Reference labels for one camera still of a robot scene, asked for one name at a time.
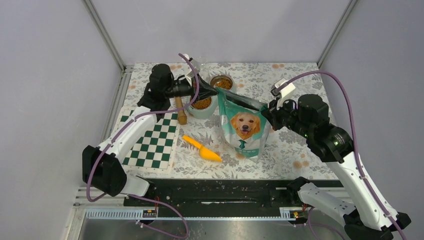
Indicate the brown wooden rolling pin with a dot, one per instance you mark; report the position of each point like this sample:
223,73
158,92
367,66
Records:
181,115

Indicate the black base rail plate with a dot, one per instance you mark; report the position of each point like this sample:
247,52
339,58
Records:
214,198

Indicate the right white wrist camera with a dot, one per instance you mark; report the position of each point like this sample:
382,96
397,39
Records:
282,91

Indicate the green white chessboard mat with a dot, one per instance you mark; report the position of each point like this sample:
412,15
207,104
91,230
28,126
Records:
155,151

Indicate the mint double pet bowl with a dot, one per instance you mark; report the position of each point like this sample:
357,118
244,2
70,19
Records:
204,109

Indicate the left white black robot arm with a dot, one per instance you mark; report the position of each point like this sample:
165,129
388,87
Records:
102,165

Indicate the green pet food bag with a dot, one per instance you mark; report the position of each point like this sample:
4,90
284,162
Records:
242,126

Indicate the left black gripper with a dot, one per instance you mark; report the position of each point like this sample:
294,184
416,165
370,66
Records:
205,89

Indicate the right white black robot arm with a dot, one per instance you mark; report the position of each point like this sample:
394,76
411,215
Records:
368,216

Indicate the orange plastic scoop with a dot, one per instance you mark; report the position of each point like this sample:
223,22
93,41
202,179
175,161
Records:
204,152

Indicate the clear plastic bottle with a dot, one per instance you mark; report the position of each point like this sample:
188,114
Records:
202,65

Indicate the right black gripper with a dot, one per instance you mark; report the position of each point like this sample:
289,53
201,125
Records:
273,114

